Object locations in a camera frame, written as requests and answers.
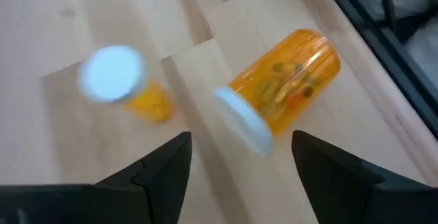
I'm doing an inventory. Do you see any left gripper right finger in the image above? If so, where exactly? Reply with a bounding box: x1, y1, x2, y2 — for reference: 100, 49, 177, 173
291, 129, 389, 224

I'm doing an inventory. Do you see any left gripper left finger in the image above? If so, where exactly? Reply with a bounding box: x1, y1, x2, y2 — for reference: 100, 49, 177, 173
94, 131, 192, 224

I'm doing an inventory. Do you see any large orange medicine bottle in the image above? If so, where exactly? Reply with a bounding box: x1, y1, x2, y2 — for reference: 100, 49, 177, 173
214, 28, 342, 156

